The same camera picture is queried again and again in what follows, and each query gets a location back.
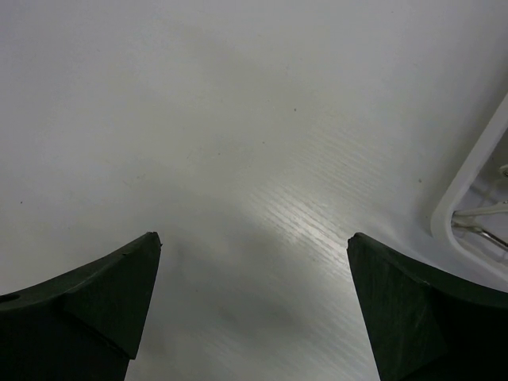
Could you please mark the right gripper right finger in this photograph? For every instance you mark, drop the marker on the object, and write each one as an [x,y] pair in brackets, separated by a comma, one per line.
[424,323]

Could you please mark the white drip tray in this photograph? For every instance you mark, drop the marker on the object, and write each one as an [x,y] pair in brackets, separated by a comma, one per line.
[489,149]

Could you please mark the wire dish rack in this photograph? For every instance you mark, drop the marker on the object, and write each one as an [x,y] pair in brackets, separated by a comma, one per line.
[481,216]

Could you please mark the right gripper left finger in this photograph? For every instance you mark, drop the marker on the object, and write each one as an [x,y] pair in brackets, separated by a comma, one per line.
[85,324]

